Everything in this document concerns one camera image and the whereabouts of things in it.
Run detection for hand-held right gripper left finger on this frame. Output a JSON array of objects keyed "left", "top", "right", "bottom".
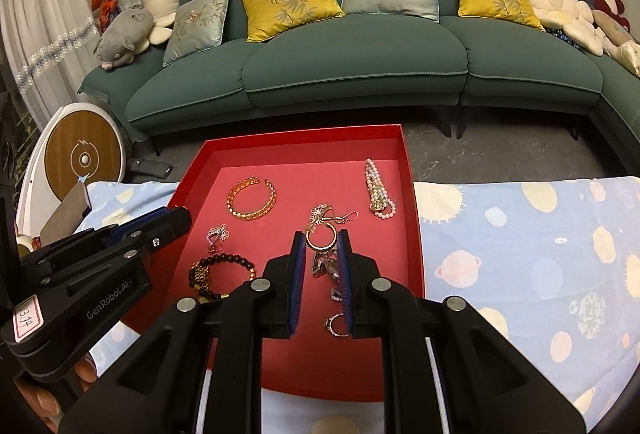
[{"left": 59, "top": 230, "right": 307, "bottom": 434}]

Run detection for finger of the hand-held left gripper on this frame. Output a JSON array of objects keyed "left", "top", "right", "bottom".
[
  {"left": 37, "top": 209, "right": 193, "bottom": 296},
  {"left": 20, "top": 208, "right": 173, "bottom": 273}
]

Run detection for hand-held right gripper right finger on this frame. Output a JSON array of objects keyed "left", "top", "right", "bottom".
[{"left": 337, "top": 229, "right": 586, "bottom": 434}]

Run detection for silver crystal earring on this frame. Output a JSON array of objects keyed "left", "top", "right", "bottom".
[{"left": 311, "top": 251, "right": 341, "bottom": 280}]

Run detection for gold hoop earring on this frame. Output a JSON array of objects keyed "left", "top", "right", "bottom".
[{"left": 305, "top": 222, "right": 341, "bottom": 251}]

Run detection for silver ring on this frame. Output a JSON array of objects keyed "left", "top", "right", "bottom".
[{"left": 324, "top": 314, "right": 347, "bottom": 339}]

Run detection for silver filigree drop earring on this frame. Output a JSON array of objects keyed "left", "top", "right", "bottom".
[
  {"left": 307, "top": 203, "right": 335, "bottom": 227},
  {"left": 206, "top": 224, "right": 231, "bottom": 251}
]

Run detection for black bead bracelet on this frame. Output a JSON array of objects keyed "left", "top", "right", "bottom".
[{"left": 188, "top": 253, "right": 257, "bottom": 301}]

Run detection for red shallow box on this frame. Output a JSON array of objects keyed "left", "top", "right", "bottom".
[{"left": 127, "top": 124, "right": 426, "bottom": 402}]

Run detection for person's left hand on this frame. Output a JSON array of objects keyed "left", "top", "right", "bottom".
[{"left": 17, "top": 356, "right": 98, "bottom": 417}]

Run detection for round white wooden machine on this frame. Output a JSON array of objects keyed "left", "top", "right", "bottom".
[{"left": 15, "top": 101, "right": 173, "bottom": 235}]

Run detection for blue planet print tablecloth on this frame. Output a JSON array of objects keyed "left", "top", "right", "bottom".
[{"left": 15, "top": 176, "right": 640, "bottom": 434}]

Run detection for grey pig plush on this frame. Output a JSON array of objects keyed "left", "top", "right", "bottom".
[{"left": 93, "top": 6, "right": 155, "bottom": 71}]

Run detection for small grey embroidered cushion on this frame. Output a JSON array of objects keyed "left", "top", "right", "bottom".
[{"left": 162, "top": 0, "right": 234, "bottom": 67}]

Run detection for white sequin curtain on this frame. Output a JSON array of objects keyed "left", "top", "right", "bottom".
[{"left": 0, "top": 0, "right": 113, "bottom": 135}]

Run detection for orange curtain tieback bow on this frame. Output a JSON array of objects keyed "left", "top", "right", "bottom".
[{"left": 90, "top": 0, "right": 119, "bottom": 27}]

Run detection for green sofa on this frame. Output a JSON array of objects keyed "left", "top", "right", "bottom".
[{"left": 77, "top": 0, "right": 640, "bottom": 155}]

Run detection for dark blue patterned cloth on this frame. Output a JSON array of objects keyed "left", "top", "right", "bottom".
[{"left": 547, "top": 28, "right": 586, "bottom": 52}]

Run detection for white flower cushion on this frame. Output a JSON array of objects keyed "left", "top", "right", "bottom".
[{"left": 522, "top": 0, "right": 618, "bottom": 57}]

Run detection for cream quilted blanket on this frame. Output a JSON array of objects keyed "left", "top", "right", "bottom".
[{"left": 612, "top": 41, "right": 640, "bottom": 77}]

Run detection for beige plush toy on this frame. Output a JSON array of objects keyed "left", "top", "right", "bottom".
[{"left": 592, "top": 9, "right": 640, "bottom": 47}]

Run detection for gold chain bracelet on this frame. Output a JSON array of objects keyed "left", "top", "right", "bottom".
[{"left": 226, "top": 179, "right": 277, "bottom": 221}]

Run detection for pink pearl bracelet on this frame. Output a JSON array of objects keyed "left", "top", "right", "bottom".
[{"left": 364, "top": 158, "right": 398, "bottom": 219}]

